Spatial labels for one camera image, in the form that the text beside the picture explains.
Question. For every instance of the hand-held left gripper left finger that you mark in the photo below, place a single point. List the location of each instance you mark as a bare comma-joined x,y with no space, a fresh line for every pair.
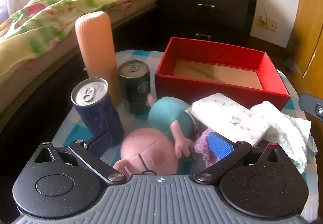
101,142

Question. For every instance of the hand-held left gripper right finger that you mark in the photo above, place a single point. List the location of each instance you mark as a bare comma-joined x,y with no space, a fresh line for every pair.
220,145

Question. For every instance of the lilac fuzzy cloth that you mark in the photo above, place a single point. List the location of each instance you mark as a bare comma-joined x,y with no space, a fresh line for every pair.
201,148

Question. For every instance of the white speckled sponge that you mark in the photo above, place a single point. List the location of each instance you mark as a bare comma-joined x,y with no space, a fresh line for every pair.
227,115

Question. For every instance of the white towel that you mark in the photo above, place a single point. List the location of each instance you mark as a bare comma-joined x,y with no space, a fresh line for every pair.
285,128

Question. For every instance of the red cardboard box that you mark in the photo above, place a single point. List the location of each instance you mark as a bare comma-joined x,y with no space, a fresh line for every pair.
222,88

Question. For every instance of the pink pig plush toy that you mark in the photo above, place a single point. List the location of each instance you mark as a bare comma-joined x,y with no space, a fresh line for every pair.
161,118

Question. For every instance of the blue drink can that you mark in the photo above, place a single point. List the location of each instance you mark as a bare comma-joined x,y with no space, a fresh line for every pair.
101,115

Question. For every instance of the dark green drink can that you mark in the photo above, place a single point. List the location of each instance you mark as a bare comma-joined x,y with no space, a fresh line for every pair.
135,88

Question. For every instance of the bed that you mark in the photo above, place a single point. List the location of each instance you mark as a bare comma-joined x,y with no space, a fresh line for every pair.
32,82

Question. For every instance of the blue checkered tablecloth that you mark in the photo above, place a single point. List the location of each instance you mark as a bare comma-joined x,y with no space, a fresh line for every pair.
141,55

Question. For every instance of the peach plastic bottle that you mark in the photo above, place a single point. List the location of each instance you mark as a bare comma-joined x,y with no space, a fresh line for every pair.
94,42

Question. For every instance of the dark wooden nightstand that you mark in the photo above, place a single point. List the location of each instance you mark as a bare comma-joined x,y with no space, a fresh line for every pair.
201,19

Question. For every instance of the floral blanket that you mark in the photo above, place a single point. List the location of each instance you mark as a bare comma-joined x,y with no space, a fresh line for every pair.
65,7

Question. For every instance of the wall socket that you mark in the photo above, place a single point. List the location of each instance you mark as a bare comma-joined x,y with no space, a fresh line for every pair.
267,23

